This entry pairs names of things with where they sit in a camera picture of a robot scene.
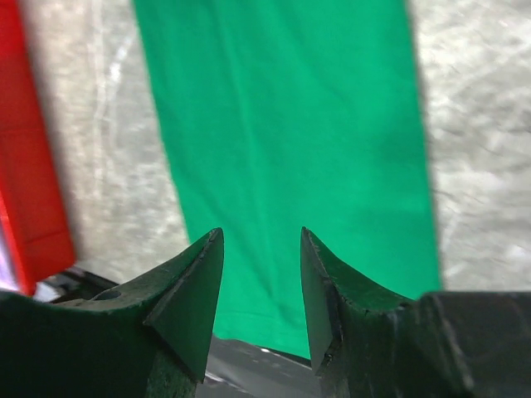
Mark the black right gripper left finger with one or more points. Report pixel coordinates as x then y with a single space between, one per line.
149 337

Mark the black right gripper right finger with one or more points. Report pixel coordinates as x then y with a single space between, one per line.
367 341

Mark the green t-shirt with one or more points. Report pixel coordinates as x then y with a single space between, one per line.
283 115

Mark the red plastic tray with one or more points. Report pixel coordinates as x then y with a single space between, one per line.
33 215

